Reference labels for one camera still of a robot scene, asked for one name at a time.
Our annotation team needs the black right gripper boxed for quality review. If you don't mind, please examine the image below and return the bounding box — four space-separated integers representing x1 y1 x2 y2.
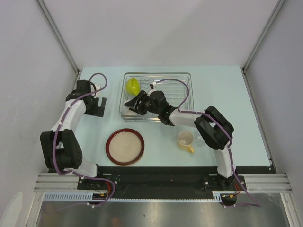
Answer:
125 90 161 115

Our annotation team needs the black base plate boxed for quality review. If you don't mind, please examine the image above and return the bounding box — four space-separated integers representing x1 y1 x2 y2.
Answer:
47 166 277 205

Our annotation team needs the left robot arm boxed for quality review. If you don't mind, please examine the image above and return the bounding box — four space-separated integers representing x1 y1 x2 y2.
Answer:
40 80 105 189

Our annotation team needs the yellow mug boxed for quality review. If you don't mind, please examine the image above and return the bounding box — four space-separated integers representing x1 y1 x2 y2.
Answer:
177 131 195 154

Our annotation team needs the metal wire dish rack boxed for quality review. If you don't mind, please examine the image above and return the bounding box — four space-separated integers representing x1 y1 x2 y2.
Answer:
119 72 194 122

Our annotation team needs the clear glass cup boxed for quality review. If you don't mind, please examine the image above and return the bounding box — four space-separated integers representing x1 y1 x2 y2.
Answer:
196 136 205 147

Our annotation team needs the red rimmed beige plate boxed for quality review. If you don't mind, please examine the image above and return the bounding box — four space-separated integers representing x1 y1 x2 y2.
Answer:
105 128 145 166

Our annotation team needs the lime green bowl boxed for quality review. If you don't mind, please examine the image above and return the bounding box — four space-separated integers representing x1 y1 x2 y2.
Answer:
125 78 141 96

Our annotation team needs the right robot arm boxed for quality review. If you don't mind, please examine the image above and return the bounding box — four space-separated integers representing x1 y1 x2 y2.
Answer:
124 90 236 190

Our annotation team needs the white slotted cable duct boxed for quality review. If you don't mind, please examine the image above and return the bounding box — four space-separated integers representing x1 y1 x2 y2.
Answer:
44 192 222 203

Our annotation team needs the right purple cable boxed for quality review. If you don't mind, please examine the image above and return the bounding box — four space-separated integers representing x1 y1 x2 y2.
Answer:
153 78 262 209

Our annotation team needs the aluminium frame rail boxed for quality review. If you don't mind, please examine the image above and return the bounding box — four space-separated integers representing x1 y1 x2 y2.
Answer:
243 174 292 193

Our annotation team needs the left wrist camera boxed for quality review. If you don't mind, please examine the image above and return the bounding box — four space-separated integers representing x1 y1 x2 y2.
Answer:
90 82 101 97

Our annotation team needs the white bowl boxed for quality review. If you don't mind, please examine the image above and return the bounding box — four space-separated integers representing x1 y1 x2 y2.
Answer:
123 108 138 116

